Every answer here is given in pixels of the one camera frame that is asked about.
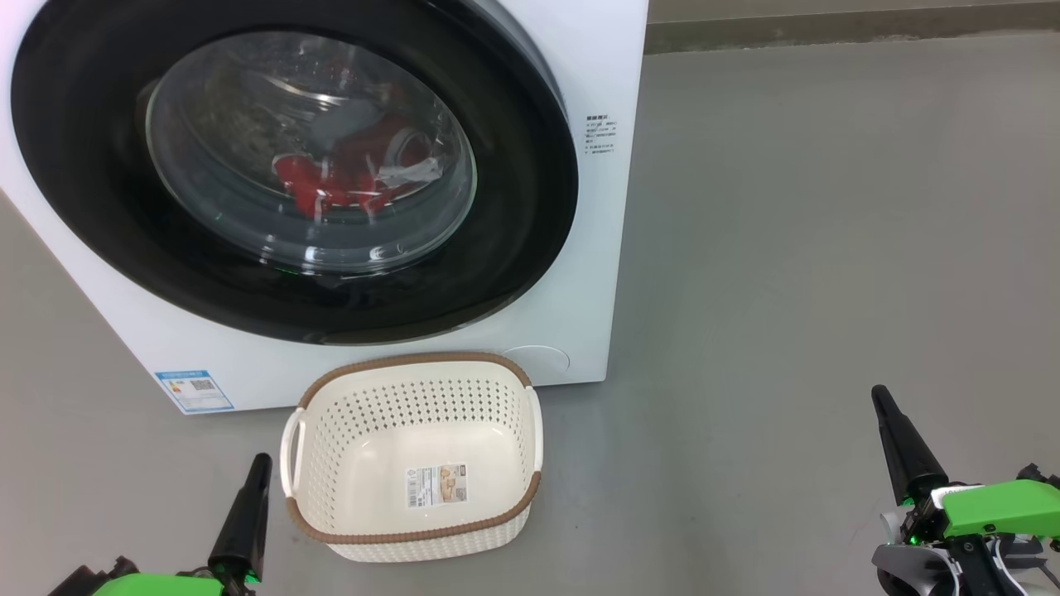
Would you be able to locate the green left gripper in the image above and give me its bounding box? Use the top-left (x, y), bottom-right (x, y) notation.
top-left (91, 453), bottom-right (273, 596)

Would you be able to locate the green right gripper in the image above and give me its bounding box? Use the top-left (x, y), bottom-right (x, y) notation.
top-left (871, 385), bottom-right (1060, 572)

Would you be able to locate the black-rimmed glass washer door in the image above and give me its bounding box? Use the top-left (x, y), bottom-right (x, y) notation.
top-left (10, 0), bottom-right (579, 345)

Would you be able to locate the red and white garment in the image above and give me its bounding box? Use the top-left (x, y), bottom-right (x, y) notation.
top-left (273, 103), bottom-right (444, 220)

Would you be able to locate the cream perforated laundry basket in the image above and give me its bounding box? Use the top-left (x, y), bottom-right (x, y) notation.
top-left (280, 352), bottom-right (545, 564)

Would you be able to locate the white front-load washing machine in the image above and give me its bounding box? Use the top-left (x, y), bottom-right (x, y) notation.
top-left (0, 0), bottom-right (649, 415)

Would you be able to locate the blue energy label sticker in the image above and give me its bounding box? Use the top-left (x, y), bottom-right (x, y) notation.
top-left (154, 369), bottom-right (235, 415)

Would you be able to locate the paper product label sticker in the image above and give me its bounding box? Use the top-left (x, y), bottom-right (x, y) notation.
top-left (405, 463), bottom-right (469, 509)

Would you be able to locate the grey skirting board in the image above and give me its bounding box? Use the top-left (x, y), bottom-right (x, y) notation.
top-left (644, 4), bottom-right (1060, 55)

